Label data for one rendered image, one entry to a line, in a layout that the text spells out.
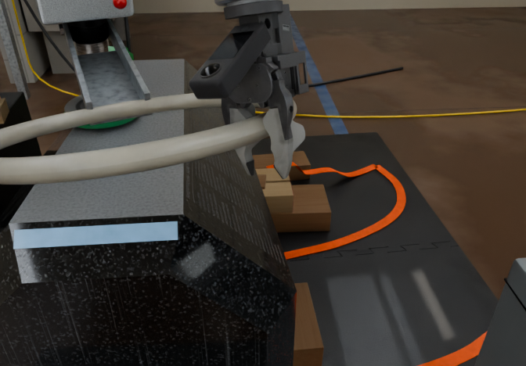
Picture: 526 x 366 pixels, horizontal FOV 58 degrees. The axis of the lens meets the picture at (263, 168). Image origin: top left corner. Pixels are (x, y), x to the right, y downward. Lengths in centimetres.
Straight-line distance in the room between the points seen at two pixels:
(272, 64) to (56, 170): 26
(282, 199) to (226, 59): 167
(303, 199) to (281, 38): 175
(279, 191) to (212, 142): 167
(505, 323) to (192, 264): 64
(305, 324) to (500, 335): 80
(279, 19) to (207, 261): 59
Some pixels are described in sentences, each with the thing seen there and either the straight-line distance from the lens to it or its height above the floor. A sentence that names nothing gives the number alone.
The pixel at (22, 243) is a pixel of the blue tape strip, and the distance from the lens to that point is 108.
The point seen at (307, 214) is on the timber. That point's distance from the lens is 223.
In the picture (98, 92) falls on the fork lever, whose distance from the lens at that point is 109.
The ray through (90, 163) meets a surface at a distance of 52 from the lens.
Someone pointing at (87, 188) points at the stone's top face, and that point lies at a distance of 114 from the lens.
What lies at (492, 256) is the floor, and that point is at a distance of 241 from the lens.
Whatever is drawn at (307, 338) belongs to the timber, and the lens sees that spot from 171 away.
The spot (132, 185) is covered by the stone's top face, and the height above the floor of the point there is 87.
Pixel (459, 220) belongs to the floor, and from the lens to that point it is 257.
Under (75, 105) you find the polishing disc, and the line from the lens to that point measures 146.
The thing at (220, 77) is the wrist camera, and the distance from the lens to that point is 50.
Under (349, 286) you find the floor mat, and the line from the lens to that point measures 206.
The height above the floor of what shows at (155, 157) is 122.
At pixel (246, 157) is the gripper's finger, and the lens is 61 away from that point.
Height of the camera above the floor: 147
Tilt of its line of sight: 32 degrees down
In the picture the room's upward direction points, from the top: straight up
